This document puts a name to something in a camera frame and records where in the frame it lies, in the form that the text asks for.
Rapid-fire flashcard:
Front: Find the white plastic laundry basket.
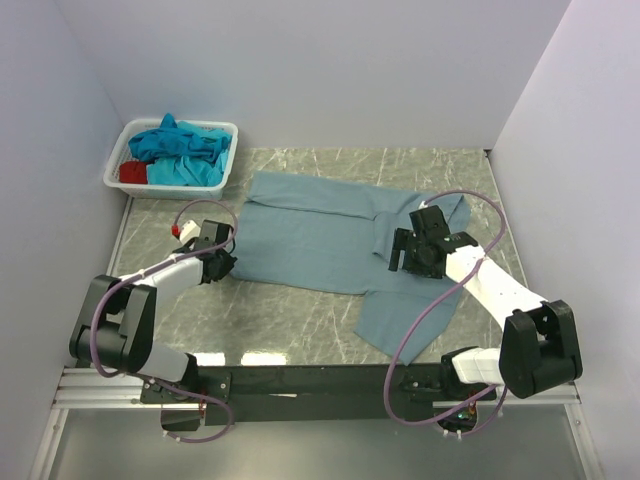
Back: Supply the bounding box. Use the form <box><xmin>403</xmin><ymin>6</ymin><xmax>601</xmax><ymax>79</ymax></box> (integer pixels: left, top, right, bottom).
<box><xmin>103</xmin><ymin>117</ymin><xmax>239</xmax><ymax>200</ymax></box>

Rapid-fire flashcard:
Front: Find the black base crossbar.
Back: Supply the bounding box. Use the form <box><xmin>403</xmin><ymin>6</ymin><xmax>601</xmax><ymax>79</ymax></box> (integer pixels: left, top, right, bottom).
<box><xmin>139</xmin><ymin>364</ymin><xmax>496</xmax><ymax>431</ymax></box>

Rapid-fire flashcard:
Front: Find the red garment in basket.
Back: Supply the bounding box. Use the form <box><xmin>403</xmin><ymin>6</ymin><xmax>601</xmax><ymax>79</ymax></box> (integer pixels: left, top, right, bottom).
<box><xmin>119</xmin><ymin>161</ymin><xmax>148</xmax><ymax>185</ymax></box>

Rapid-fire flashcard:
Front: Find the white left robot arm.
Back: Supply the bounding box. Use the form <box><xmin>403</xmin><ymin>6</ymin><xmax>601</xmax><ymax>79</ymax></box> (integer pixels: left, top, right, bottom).
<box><xmin>69</xmin><ymin>220</ymin><xmax>237</xmax><ymax>402</ymax></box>

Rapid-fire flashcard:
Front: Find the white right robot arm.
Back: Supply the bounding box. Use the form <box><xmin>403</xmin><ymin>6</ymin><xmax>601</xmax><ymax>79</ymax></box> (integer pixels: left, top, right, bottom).
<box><xmin>389</xmin><ymin>204</ymin><xmax>583</xmax><ymax>399</ymax></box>

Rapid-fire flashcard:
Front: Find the aluminium rail frame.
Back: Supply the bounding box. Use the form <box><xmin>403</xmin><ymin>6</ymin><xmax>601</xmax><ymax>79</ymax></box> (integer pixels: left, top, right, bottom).
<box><xmin>51</xmin><ymin>368</ymin><xmax>582</xmax><ymax>410</ymax></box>

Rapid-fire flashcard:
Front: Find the light blue t shirt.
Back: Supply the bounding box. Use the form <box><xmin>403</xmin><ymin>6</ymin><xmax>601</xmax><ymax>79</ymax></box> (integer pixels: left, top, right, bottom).
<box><xmin>146</xmin><ymin>156</ymin><xmax>226</xmax><ymax>187</ymax></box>

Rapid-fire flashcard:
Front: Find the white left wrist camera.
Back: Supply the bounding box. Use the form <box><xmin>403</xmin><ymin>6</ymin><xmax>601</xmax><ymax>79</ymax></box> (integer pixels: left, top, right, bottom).
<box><xmin>171</xmin><ymin>220</ymin><xmax>201</xmax><ymax>245</ymax></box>

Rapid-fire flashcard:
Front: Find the bright blue t shirt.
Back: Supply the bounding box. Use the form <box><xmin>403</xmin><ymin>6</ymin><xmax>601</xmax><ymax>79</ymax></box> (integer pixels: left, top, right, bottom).
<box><xmin>128</xmin><ymin>113</ymin><xmax>233</xmax><ymax>163</ymax></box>

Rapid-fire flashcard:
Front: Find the grey-blue t shirt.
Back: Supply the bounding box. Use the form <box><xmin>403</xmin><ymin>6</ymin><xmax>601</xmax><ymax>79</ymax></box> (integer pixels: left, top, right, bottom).
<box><xmin>231</xmin><ymin>171</ymin><xmax>460</xmax><ymax>363</ymax></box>

